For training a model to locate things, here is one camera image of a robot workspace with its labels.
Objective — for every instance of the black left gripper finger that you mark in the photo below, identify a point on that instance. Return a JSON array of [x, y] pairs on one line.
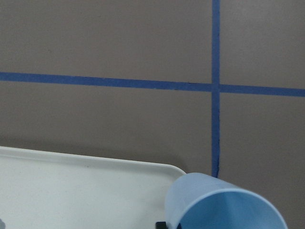
[[160, 225]]

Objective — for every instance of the blue cup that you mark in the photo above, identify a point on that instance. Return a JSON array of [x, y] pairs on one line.
[[200, 201]]

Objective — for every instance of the beige serving tray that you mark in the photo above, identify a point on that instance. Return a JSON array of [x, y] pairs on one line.
[[46, 190]]

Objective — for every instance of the brown paper table cover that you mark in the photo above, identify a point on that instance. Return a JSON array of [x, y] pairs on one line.
[[207, 86]]

